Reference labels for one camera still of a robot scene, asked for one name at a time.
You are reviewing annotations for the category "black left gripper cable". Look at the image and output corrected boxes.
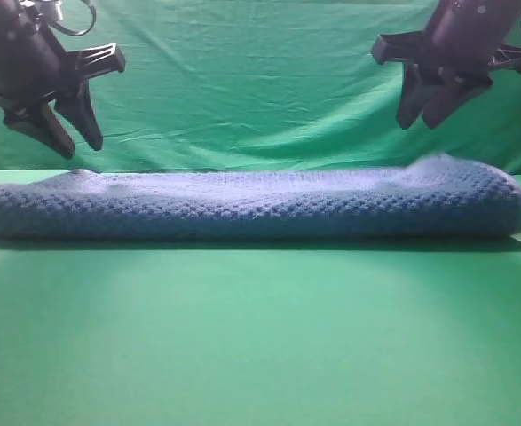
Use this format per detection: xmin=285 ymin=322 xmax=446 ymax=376
xmin=33 ymin=0 xmax=99 ymax=37

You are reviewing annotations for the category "blue waffle-weave towel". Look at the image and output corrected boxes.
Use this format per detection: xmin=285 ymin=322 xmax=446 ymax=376
xmin=0 ymin=154 xmax=521 ymax=241

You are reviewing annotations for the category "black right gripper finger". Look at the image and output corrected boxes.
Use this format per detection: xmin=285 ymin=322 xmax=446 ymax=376
xmin=396 ymin=63 xmax=447 ymax=130
xmin=422 ymin=77 xmax=490 ymax=129

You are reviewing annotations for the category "green backdrop cloth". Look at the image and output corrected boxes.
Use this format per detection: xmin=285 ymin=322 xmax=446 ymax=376
xmin=0 ymin=1 xmax=521 ymax=173

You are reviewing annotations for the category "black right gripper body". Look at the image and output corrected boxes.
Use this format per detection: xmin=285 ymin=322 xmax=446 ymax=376
xmin=370 ymin=1 xmax=521 ymax=89

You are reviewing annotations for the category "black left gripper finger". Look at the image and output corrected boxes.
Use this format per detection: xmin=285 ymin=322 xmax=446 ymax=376
xmin=4 ymin=103 xmax=75 ymax=160
xmin=55 ymin=82 xmax=104 ymax=151

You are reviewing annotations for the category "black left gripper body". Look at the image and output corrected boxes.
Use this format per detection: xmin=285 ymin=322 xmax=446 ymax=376
xmin=0 ymin=1 xmax=125 ymax=108

